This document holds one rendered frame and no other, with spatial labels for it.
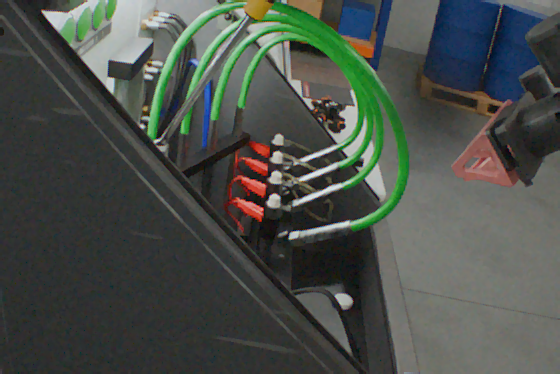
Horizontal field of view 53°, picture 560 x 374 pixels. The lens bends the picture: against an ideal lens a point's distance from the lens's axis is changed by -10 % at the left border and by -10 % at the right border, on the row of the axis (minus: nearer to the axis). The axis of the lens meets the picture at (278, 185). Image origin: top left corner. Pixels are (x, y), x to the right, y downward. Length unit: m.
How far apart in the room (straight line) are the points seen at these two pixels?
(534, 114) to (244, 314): 0.36
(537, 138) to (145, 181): 0.39
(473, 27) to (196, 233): 5.12
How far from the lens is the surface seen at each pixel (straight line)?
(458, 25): 5.60
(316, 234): 0.84
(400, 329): 1.01
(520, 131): 0.64
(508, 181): 0.65
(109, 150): 0.56
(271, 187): 1.02
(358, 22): 6.25
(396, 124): 0.75
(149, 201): 0.57
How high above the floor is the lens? 1.56
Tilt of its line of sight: 27 degrees down
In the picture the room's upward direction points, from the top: 11 degrees clockwise
